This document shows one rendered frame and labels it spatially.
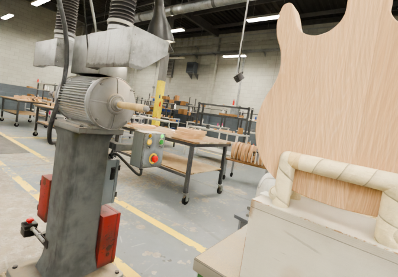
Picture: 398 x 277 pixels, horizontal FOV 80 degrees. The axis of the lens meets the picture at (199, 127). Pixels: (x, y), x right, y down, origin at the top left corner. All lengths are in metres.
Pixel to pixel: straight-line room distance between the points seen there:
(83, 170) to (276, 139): 1.05
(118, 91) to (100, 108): 0.12
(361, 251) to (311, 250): 0.07
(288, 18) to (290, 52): 0.08
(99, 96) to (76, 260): 0.89
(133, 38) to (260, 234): 0.71
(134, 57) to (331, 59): 0.62
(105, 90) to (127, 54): 0.31
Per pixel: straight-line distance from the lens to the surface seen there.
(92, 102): 1.14
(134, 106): 1.05
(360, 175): 0.47
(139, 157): 1.34
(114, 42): 0.98
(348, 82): 0.51
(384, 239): 0.48
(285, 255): 0.52
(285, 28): 0.58
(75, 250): 1.53
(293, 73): 0.54
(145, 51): 0.93
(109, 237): 1.59
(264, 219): 0.51
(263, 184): 1.46
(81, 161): 1.34
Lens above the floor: 1.26
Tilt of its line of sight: 3 degrees down
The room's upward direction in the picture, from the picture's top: 9 degrees clockwise
